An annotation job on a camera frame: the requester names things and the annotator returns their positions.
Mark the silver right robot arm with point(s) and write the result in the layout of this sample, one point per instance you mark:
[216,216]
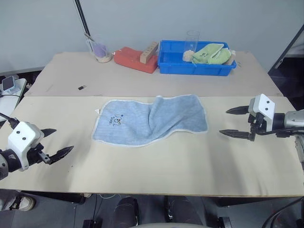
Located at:
[293,121]

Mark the black thin rod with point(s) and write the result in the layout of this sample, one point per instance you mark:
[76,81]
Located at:
[82,17]

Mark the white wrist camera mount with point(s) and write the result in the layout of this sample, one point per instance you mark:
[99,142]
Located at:
[263,105]
[22,140]

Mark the white shoe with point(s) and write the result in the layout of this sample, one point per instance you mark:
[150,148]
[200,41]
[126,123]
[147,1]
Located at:
[26,203]

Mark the purple cloth bundle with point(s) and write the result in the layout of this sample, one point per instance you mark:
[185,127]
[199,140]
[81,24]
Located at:
[99,49]

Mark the beige cloth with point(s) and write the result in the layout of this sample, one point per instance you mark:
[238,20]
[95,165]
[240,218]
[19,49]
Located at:
[230,59]

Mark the grey trouser leg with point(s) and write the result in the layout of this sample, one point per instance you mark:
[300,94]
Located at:
[8,198]

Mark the small white screen device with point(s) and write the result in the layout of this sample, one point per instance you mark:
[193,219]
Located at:
[8,83]

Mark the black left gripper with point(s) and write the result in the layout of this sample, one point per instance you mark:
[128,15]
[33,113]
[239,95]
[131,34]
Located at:
[35,155]

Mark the dark rounded shape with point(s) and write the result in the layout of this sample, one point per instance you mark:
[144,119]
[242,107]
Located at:
[127,211]
[183,210]

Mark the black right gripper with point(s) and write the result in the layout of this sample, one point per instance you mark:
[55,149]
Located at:
[257,123]

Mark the dark furniture panel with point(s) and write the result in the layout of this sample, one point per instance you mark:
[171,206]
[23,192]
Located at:
[288,54]

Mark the light blue towel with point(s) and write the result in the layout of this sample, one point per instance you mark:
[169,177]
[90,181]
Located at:
[142,123]

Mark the red-orange block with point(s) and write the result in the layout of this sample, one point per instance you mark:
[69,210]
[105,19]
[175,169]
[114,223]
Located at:
[130,59]

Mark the white side table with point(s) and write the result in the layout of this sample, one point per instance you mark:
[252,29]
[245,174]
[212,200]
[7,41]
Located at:
[10,102]

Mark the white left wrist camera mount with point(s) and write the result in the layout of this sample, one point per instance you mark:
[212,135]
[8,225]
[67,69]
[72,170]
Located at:
[22,140]

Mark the wooden block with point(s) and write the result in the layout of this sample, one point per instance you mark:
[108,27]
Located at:
[148,52]

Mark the beige crumpled lump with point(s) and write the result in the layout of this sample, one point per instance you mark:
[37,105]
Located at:
[187,56]

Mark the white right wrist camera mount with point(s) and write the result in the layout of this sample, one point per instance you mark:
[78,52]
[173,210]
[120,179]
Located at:
[263,105]

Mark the green cloth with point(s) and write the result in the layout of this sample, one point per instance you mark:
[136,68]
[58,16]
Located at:
[209,55]

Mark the clear measuring cup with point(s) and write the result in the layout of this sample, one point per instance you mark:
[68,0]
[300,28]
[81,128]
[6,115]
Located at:
[101,51]

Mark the small black clip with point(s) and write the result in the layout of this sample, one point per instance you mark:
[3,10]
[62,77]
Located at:
[82,87]

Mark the blue plastic bin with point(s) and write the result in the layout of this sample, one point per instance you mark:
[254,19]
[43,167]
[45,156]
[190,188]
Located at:
[171,63]

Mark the clear tall glass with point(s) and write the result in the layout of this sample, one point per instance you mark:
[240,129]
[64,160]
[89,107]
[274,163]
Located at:
[192,44]

